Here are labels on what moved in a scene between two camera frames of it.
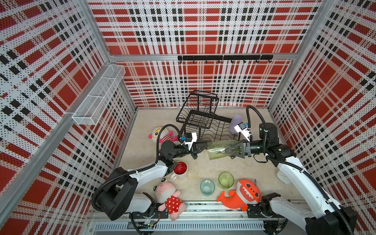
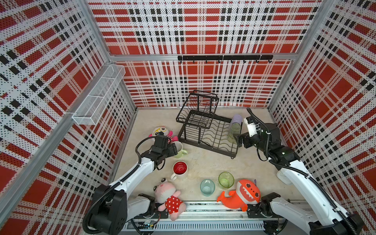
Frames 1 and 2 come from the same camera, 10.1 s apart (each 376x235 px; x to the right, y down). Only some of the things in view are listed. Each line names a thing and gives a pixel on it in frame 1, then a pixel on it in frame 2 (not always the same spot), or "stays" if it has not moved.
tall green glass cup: x=216 y=149 to x=235 y=129
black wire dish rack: x=201 y=121 stays
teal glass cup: x=207 y=187 stays
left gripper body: x=193 y=152 to x=169 y=151
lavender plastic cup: x=236 y=119 stays
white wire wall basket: x=94 y=103 stays
